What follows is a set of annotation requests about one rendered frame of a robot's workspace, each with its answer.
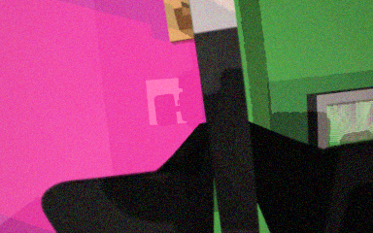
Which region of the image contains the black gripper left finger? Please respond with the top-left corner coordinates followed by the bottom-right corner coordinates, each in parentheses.
top-left (41, 122), bottom-right (215, 233)

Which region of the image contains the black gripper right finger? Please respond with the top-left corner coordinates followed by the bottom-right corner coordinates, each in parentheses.
top-left (250, 122), bottom-right (373, 233)

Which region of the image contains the green flat mat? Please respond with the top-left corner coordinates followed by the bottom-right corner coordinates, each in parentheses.
top-left (234, 0), bottom-right (373, 144)

